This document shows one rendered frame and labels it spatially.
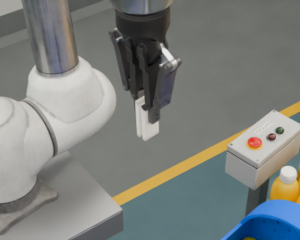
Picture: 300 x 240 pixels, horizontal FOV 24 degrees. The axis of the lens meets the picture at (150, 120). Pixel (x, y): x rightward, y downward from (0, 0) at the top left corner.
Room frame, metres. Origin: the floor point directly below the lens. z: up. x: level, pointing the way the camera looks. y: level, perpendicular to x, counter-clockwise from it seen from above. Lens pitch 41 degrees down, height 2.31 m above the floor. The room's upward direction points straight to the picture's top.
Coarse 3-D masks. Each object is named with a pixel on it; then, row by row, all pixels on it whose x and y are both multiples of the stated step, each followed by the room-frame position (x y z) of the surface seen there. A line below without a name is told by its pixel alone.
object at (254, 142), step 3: (252, 138) 1.32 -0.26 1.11; (255, 138) 1.32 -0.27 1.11; (258, 138) 1.32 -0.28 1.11; (249, 141) 1.31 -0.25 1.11; (252, 141) 1.31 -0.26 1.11; (255, 141) 1.31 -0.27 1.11; (258, 141) 1.31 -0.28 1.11; (261, 141) 1.31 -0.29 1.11; (249, 144) 1.30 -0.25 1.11; (252, 144) 1.30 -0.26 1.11; (255, 144) 1.30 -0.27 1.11; (258, 144) 1.30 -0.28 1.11
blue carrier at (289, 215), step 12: (264, 204) 1.02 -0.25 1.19; (276, 204) 1.00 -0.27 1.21; (288, 204) 0.99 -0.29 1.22; (252, 216) 0.99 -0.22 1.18; (264, 216) 0.97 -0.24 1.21; (276, 216) 0.95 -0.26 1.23; (288, 216) 0.95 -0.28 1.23; (240, 228) 1.01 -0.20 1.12; (252, 228) 1.05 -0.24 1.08; (264, 228) 1.03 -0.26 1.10; (276, 228) 1.01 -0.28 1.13; (288, 228) 0.99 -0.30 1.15
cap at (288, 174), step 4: (284, 168) 1.21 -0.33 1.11; (288, 168) 1.21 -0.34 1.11; (292, 168) 1.21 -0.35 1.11; (280, 172) 1.20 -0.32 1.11; (284, 172) 1.19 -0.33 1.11; (288, 172) 1.19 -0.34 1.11; (292, 172) 1.19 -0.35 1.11; (296, 172) 1.19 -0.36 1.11; (280, 176) 1.20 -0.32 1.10; (284, 176) 1.18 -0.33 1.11; (288, 176) 1.18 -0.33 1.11; (292, 176) 1.18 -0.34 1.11; (284, 180) 1.18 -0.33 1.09; (288, 180) 1.18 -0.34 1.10; (292, 180) 1.18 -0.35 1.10
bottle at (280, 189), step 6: (276, 180) 1.20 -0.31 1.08; (282, 180) 1.19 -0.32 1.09; (294, 180) 1.19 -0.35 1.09; (276, 186) 1.19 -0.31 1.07; (282, 186) 1.18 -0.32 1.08; (288, 186) 1.18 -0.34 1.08; (294, 186) 1.18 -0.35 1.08; (270, 192) 1.20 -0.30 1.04; (276, 192) 1.18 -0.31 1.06; (282, 192) 1.17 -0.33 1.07; (288, 192) 1.17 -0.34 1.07; (294, 192) 1.17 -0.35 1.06; (270, 198) 1.19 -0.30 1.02; (276, 198) 1.17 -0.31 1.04; (282, 198) 1.17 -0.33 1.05; (288, 198) 1.16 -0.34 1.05; (294, 198) 1.17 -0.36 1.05
